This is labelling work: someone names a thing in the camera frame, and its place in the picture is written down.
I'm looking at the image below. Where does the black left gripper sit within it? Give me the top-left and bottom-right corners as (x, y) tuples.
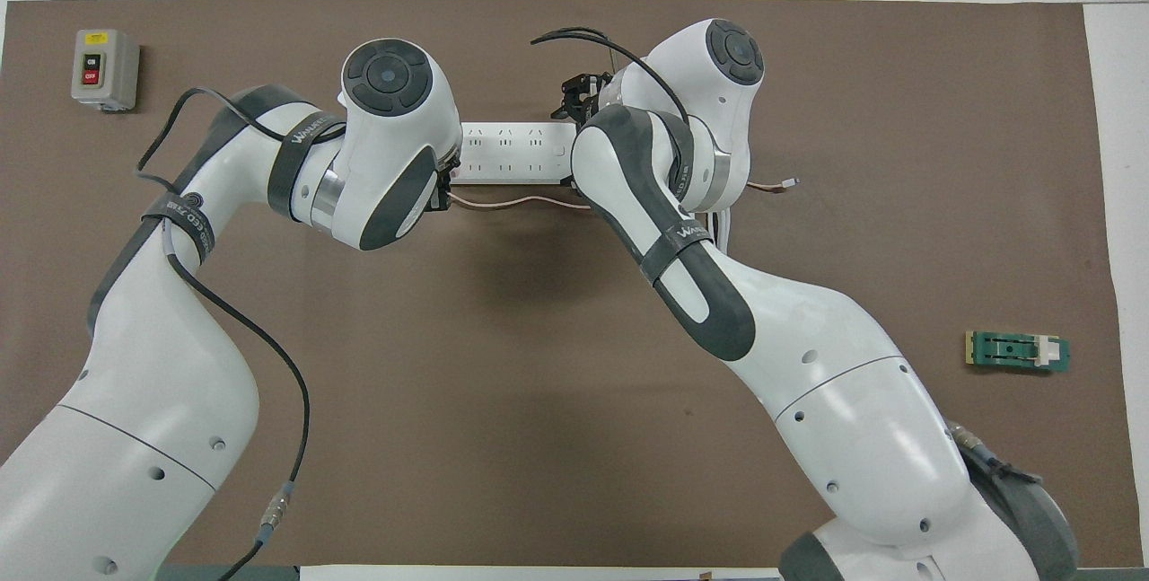
(434, 157), (464, 214)

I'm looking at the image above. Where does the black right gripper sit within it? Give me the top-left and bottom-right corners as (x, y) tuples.
(558, 72), (622, 126)

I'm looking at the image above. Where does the pink charger cable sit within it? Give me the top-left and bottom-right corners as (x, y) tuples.
(449, 177), (801, 214)

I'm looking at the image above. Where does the brown table mat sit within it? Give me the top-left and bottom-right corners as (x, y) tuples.
(0, 0), (1134, 568)

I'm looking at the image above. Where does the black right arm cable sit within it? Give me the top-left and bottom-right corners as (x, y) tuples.
(530, 27), (697, 196)

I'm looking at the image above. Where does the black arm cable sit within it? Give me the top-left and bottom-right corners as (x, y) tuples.
(135, 87), (349, 581)
(530, 27), (697, 196)

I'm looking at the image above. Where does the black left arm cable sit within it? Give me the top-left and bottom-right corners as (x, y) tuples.
(135, 87), (349, 581)

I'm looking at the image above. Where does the grey on-off switch box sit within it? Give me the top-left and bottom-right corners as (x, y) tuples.
(71, 29), (141, 113)

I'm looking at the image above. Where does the green knife switch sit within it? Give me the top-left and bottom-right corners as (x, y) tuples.
(965, 330), (1072, 376)

